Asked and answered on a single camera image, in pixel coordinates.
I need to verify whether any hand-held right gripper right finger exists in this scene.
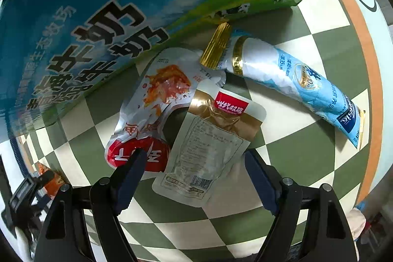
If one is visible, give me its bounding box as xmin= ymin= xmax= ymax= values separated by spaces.
xmin=245 ymin=149 xmax=358 ymax=262

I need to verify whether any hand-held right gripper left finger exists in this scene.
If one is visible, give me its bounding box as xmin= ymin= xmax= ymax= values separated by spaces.
xmin=34 ymin=149 xmax=148 ymax=262

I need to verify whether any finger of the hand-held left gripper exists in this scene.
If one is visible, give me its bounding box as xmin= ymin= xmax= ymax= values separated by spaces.
xmin=9 ymin=170 xmax=56 ymax=212

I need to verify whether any bright orange snack packet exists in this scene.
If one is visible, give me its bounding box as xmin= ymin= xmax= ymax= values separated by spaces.
xmin=35 ymin=162 xmax=66 ymax=196

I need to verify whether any clear gold snack packet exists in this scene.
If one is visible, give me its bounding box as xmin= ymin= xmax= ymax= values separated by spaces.
xmin=152 ymin=81 xmax=267 ymax=208

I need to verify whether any cardboard box blue print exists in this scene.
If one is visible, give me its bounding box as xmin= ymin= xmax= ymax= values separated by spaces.
xmin=0 ymin=0 xmax=349 ymax=140

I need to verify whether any green white checkered tablecloth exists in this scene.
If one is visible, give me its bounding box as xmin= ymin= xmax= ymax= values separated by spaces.
xmin=12 ymin=0 xmax=384 ymax=262

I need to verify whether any white snack packet red circle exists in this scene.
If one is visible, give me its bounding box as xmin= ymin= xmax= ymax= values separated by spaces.
xmin=104 ymin=47 xmax=226 ymax=173

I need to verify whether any light blue stick packet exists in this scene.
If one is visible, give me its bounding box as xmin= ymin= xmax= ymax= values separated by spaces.
xmin=199 ymin=22 xmax=366 ymax=150

